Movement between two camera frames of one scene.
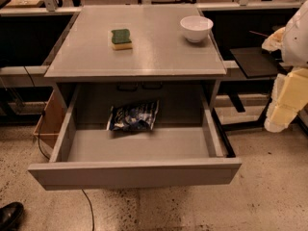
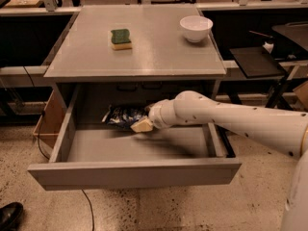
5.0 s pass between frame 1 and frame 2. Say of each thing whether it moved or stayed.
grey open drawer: stayed
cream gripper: moved
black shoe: stayed
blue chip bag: moved
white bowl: stayed
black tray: stayed
